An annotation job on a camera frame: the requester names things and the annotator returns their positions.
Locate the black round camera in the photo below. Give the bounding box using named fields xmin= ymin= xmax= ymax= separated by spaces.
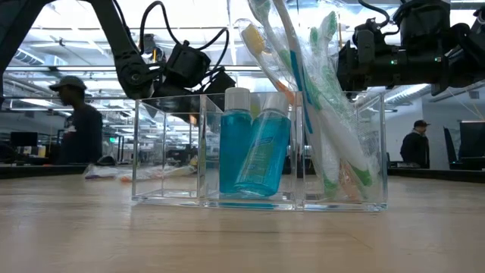
xmin=140 ymin=33 xmax=158 ymax=54

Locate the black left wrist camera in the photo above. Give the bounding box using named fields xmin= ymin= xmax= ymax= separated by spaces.
xmin=165 ymin=40 xmax=212 ymax=89

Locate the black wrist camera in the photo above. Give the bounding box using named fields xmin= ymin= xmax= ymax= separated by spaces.
xmin=165 ymin=40 xmax=212 ymax=89
xmin=399 ymin=0 xmax=452 ymax=43

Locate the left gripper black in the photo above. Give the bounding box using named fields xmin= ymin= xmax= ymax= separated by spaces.
xmin=138 ymin=69 xmax=237 ymax=124

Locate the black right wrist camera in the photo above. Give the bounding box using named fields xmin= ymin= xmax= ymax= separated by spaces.
xmin=399 ymin=0 xmax=452 ymax=43

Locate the white LED light bar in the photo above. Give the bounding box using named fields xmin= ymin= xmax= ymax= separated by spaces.
xmin=5 ymin=65 xmax=266 ymax=73

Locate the blue mouthwash bottle white cap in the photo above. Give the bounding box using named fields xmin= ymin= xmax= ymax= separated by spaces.
xmin=233 ymin=93 xmax=293 ymax=199
xmin=218 ymin=86 xmax=254 ymax=195

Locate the person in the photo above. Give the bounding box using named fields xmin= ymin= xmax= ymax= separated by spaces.
xmin=399 ymin=119 xmax=432 ymax=170
xmin=48 ymin=74 xmax=105 ymax=167

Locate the black aluminium table frame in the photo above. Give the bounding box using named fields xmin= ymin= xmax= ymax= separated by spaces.
xmin=0 ymin=163 xmax=485 ymax=184

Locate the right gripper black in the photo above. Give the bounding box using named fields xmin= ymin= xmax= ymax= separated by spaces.
xmin=336 ymin=19 xmax=452 ymax=96

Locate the black computer monitor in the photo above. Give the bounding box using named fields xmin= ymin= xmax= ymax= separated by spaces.
xmin=10 ymin=131 xmax=39 ymax=148
xmin=457 ymin=120 xmax=485 ymax=171

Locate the purple toothbrush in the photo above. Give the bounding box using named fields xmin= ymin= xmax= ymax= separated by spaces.
xmin=85 ymin=169 xmax=152 ymax=181

